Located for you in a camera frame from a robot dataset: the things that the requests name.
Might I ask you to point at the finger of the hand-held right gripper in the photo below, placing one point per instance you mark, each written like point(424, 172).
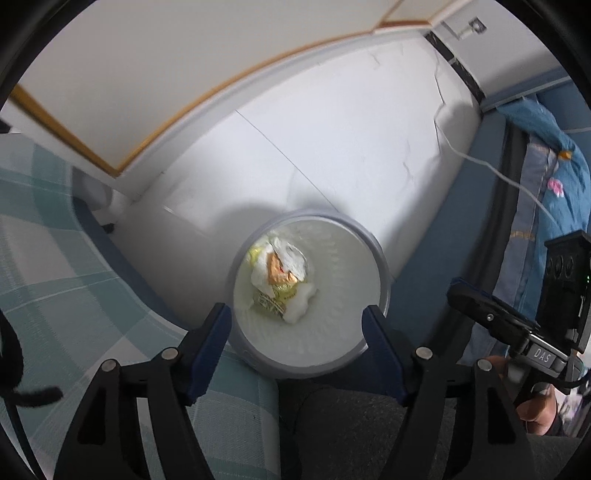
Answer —
point(489, 314)

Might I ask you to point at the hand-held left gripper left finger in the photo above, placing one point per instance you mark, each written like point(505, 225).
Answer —
point(213, 350)

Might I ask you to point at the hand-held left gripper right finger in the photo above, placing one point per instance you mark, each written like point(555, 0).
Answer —
point(381, 350)

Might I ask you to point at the white round trash bin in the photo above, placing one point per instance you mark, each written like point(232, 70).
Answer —
point(337, 286)

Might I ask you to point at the yellow printed plastic wrapper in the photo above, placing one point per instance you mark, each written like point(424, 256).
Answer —
point(282, 296)

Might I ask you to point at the person's right hand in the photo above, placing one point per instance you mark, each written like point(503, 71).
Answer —
point(538, 410)

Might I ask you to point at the person's grey trouser leg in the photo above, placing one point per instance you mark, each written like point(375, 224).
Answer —
point(351, 438)

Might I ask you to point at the blue printed bedsheet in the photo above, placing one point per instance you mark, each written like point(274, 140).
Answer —
point(561, 184)

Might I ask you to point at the orange foil wrapper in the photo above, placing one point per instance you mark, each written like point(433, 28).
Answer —
point(279, 270)

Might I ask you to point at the teal checked blanket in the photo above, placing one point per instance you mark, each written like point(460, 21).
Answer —
point(64, 277)

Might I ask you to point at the blue upholstered bed frame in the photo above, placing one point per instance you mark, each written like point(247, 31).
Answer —
point(443, 230)

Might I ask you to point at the black wall strip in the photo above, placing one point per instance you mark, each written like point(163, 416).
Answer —
point(457, 67)

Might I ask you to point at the wall socket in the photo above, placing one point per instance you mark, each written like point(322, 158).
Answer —
point(475, 25)

